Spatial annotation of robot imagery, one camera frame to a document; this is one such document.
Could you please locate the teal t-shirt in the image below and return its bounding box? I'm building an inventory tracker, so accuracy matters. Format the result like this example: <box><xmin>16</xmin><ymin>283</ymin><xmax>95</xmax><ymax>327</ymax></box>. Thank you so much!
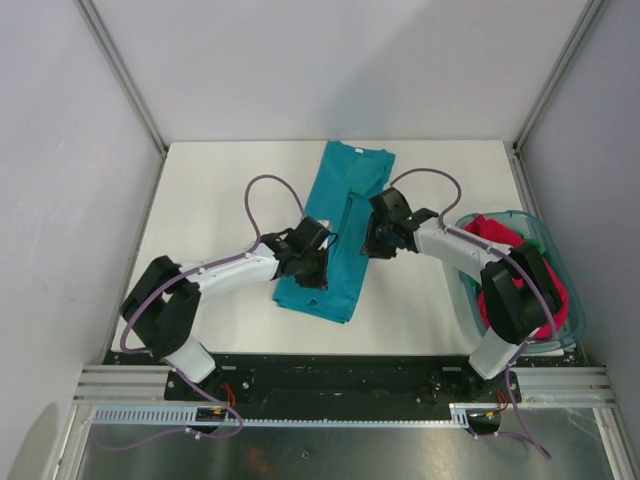
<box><xmin>273</xmin><ymin>141</ymin><xmax>395</xmax><ymax>324</ymax></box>

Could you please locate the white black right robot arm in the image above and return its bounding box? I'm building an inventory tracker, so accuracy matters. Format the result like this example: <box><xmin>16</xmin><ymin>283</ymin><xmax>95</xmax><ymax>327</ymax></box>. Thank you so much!
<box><xmin>362</xmin><ymin>187</ymin><xmax>563</xmax><ymax>401</ymax></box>

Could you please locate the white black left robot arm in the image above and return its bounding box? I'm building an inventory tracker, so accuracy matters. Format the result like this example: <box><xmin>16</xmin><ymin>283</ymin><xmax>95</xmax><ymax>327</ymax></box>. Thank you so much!
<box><xmin>119</xmin><ymin>216</ymin><xmax>334</xmax><ymax>400</ymax></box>

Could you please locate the magenta red t-shirt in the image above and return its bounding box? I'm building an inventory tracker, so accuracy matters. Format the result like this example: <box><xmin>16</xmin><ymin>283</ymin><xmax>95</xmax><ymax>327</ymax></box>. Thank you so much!
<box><xmin>456</xmin><ymin>210</ymin><xmax>571</xmax><ymax>344</ymax></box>

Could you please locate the clear blue plastic bin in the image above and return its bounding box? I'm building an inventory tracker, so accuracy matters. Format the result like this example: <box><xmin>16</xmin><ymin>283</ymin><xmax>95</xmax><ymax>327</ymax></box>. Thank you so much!
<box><xmin>456</xmin><ymin>210</ymin><xmax>586</xmax><ymax>355</ymax></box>

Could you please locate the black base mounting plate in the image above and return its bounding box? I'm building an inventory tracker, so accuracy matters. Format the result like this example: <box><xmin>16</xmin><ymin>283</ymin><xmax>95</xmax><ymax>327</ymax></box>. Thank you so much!
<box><xmin>164</xmin><ymin>354</ymin><xmax>521</xmax><ymax>419</ymax></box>

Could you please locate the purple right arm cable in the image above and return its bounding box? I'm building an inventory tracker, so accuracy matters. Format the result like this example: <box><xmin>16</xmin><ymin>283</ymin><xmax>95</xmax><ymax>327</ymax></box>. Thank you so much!
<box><xmin>387</xmin><ymin>167</ymin><xmax>551</xmax><ymax>460</ymax></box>

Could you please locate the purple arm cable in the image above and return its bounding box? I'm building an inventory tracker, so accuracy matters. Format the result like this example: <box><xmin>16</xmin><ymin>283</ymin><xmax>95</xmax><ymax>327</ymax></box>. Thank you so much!
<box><xmin>94</xmin><ymin>173</ymin><xmax>304</xmax><ymax>451</ymax></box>
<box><xmin>387</xmin><ymin>167</ymin><xmax>551</xmax><ymax>460</ymax></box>

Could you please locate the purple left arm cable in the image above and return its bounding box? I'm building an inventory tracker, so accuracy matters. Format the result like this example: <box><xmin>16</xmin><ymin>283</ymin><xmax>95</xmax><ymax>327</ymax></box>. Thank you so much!
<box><xmin>94</xmin><ymin>173</ymin><xmax>304</xmax><ymax>451</ymax></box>

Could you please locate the right aluminium corner post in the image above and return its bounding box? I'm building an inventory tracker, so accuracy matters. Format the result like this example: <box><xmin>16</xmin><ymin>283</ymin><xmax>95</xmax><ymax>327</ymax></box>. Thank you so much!
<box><xmin>512</xmin><ymin>0</ymin><xmax>609</xmax><ymax>151</ymax></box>

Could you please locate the aluminium corner post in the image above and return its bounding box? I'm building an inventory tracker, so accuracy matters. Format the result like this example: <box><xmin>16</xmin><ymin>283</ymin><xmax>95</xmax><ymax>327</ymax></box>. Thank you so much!
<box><xmin>74</xmin><ymin>0</ymin><xmax>169</xmax><ymax>154</ymax></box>
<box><xmin>512</xmin><ymin>0</ymin><xmax>609</xmax><ymax>151</ymax></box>

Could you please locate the white slotted cable duct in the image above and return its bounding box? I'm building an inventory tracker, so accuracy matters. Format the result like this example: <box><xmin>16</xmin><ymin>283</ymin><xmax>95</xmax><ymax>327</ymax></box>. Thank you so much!
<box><xmin>92</xmin><ymin>403</ymin><xmax>500</xmax><ymax>428</ymax></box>

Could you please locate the aluminium frame rail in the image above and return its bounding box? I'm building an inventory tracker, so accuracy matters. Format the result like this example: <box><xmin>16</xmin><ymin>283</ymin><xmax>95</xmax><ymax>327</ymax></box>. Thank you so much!
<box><xmin>73</xmin><ymin>365</ymin><xmax>169</xmax><ymax>405</ymax></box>

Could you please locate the left aluminium corner post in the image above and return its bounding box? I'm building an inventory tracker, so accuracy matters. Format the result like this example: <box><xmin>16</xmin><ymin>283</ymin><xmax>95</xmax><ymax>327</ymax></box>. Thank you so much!
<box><xmin>74</xmin><ymin>0</ymin><xmax>169</xmax><ymax>154</ymax></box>

